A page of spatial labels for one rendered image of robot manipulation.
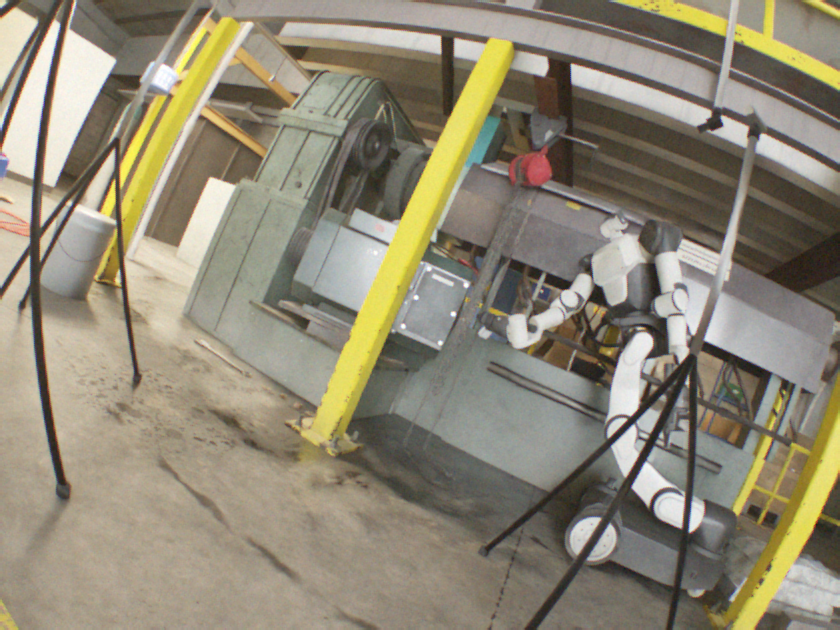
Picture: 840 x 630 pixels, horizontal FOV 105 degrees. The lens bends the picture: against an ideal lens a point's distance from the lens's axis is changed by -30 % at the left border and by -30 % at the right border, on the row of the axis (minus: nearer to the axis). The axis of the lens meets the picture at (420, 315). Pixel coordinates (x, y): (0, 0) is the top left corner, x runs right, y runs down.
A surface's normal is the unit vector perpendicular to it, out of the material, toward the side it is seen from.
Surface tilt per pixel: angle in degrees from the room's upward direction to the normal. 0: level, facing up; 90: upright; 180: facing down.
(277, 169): 90
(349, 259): 90
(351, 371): 90
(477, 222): 90
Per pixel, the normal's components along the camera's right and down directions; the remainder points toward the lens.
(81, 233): 0.63, 0.33
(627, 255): -0.47, -0.24
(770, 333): -0.30, -0.13
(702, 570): -0.09, -0.04
